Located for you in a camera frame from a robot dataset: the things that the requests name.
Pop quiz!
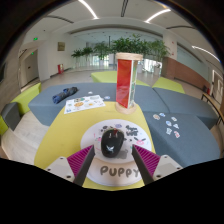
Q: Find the group of ceiling strip lights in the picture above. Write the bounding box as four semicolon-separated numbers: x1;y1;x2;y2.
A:
78;0;221;63

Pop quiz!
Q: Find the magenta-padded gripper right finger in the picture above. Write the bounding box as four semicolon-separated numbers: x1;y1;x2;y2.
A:
131;143;185;186

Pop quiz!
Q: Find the round white cartoon mouse pad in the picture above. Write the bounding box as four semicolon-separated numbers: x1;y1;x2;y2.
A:
80;118;153;187

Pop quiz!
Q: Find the black computer mouse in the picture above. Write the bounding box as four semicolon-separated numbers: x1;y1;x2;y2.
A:
100;128;127;158

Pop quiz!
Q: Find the group of potted plants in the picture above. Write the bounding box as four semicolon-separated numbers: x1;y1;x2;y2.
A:
70;33;171;73

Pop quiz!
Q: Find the red panelled wooden tower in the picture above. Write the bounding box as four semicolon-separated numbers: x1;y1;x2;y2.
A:
114;52;144;115

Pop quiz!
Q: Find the grey double door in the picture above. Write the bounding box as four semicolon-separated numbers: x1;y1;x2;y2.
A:
23;50;40;84

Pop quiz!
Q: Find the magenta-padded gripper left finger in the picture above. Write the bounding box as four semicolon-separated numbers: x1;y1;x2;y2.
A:
44;144;96;187

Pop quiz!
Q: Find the rectangular white sticker sheet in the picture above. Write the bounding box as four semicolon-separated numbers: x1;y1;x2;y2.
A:
63;94;106;115

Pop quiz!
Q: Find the large grey upholstered bench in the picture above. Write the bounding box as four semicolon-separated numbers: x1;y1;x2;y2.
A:
28;82;169;127

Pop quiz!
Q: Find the grey upholstered bench with stickers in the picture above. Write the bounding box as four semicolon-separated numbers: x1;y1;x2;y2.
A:
143;111;222;168

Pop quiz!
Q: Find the lime green bench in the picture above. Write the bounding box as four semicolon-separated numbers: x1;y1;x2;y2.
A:
0;82;43;134
90;70;151;88

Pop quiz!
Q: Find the dark grey ottoman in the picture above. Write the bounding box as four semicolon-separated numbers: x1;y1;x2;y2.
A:
0;102;22;132

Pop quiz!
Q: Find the group of small stickers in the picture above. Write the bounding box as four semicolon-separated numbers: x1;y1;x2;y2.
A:
152;112;182;139

